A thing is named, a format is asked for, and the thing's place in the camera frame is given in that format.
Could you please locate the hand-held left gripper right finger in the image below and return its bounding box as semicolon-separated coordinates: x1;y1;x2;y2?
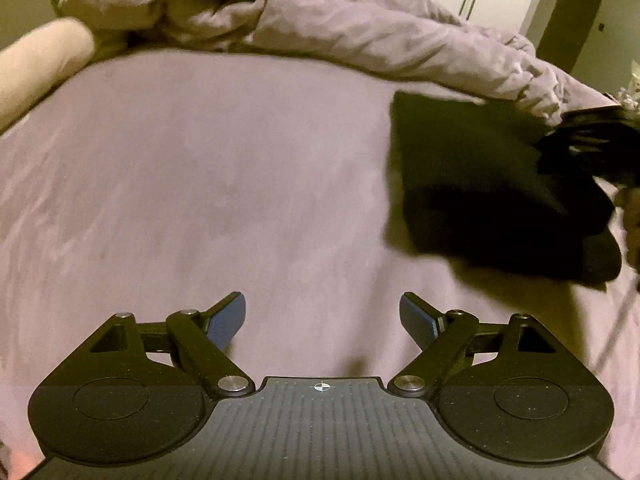
387;291;556;398

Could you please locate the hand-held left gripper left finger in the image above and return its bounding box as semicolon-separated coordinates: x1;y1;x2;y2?
87;291;257;397

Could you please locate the black garment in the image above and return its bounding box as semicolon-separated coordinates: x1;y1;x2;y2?
384;91;624;287

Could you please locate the white floral object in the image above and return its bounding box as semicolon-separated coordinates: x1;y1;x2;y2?
617;72;640;112

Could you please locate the purple bed sheet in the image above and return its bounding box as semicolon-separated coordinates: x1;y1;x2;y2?
0;50;640;480

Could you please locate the purple duvet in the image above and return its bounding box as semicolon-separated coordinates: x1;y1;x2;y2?
56;0;621;127

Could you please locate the pink pillow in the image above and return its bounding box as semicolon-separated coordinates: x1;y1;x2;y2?
0;17;97;135

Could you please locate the dark door frame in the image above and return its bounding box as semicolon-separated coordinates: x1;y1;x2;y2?
537;0;612;74

